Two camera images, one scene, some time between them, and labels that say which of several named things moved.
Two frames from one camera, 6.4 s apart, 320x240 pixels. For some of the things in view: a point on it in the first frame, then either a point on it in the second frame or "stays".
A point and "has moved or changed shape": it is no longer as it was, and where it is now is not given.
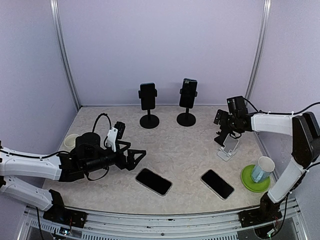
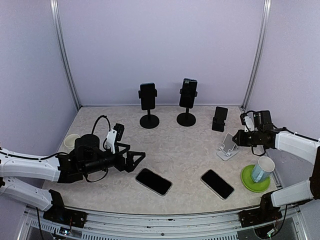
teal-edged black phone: [148, 102] stays
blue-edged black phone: [187, 98] stays
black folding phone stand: [220, 139] has moved or changed shape
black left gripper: [130, 164] stays
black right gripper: [225, 124] -> [240, 142]
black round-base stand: [147, 93] stays
